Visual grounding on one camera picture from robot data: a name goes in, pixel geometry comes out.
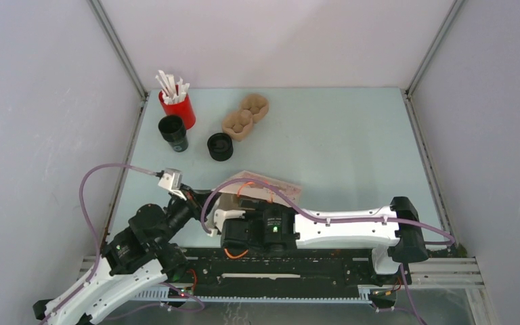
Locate stack of black cups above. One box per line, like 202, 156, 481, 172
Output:
158, 115, 189, 152

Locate brown pulp cup carrier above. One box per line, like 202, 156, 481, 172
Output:
221, 93, 269, 142

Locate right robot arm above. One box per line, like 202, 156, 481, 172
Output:
213, 196, 429, 283

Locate red cylindrical holder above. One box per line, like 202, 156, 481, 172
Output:
158, 91, 196, 130

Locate beige paper bag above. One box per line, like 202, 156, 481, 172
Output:
213, 169, 303, 260

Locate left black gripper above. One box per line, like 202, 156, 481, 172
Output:
156, 182, 223, 248

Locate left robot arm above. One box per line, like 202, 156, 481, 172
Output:
32, 186, 211, 324

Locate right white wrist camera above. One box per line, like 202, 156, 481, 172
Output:
207, 208, 245, 236

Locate stack of black lids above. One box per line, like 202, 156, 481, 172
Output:
207, 133, 234, 162

